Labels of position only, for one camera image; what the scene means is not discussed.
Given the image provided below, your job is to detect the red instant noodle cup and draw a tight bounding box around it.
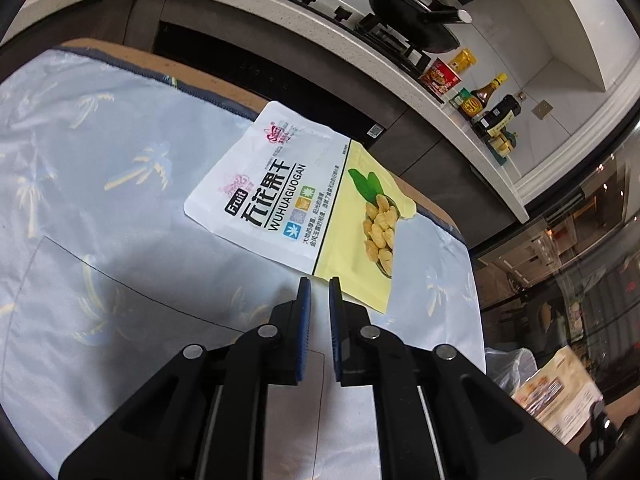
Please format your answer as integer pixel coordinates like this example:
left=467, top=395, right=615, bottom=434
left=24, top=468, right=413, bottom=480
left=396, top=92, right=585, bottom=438
left=419, top=57, right=463, bottom=98

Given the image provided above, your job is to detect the dark soy sauce bottle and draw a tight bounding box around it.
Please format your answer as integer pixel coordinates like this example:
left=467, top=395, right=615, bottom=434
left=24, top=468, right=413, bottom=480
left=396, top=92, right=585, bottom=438
left=472, top=91, right=528, bottom=138

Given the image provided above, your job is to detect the pack of small jars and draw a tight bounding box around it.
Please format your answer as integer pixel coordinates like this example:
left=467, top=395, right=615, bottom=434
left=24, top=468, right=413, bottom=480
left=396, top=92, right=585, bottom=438
left=487, top=127, right=518, bottom=163

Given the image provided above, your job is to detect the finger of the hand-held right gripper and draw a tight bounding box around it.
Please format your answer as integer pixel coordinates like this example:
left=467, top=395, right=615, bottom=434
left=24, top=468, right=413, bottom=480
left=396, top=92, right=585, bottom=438
left=577, top=399, right=628, bottom=466

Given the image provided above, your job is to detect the yellow seasoning bag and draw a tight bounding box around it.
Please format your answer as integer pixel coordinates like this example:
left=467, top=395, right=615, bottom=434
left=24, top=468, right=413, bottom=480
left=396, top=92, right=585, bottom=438
left=446, top=48, right=477, bottom=73

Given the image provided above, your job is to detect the trash bin with clear liner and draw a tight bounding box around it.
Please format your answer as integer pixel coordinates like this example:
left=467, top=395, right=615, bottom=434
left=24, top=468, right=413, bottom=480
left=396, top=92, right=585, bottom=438
left=484, top=346, right=608, bottom=448

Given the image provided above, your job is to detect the light blue patterned tablecloth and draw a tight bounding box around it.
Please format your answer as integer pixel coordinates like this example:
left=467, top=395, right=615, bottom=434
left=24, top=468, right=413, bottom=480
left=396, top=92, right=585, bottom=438
left=0, top=47, right=488, bottom=480

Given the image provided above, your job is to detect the built-in oven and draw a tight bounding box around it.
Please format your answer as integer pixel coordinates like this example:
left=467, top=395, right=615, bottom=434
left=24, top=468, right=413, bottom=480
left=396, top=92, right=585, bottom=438
left=152, top=20, right=388, bottom=141

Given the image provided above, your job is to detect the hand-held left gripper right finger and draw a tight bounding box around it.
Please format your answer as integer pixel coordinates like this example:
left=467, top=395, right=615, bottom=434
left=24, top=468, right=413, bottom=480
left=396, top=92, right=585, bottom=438
left=328, top=277, right=586, bottom=480

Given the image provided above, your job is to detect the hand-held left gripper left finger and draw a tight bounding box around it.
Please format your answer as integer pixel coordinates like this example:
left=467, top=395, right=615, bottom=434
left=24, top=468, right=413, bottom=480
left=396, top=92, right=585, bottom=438
left=59, top=276, right=312, bottom=480

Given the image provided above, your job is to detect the black wok with lid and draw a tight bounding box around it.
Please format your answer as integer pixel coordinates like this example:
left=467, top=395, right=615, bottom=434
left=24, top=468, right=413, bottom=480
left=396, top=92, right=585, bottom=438
left=368, top=0, right=473, bottom=55

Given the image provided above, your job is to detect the glass sliding door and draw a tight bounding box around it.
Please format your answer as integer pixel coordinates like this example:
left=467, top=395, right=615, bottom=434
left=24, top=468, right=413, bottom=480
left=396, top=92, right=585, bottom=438
left=475, top=120, right=640, bottom=411

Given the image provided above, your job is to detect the yellow white dried fruit pouch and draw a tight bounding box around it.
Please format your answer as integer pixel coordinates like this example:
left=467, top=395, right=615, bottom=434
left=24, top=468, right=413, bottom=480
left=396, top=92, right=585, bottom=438
left=184, top=101, right=418, bottom=317

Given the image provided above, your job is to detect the black gas stove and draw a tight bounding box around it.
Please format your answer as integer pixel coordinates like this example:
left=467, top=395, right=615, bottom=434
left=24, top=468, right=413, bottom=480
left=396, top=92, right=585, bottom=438
left=180, top=0, right=436, bottom=73

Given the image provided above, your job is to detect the kraft paper snack pouch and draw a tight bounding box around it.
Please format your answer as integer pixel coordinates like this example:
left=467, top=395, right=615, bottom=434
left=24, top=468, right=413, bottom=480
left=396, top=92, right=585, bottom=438
left=511, top=346, right=603, bottom=446

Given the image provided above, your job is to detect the wooden table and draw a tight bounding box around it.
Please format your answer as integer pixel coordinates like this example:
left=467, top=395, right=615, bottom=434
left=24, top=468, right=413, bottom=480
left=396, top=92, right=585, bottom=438
left=57, top=37, right=468, bottom=246

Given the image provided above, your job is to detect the brown sauce bottle yellow cap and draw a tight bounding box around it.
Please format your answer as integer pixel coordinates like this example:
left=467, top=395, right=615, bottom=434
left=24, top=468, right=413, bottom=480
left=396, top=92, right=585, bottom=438
left=457, top=72, right=508, bottom=121

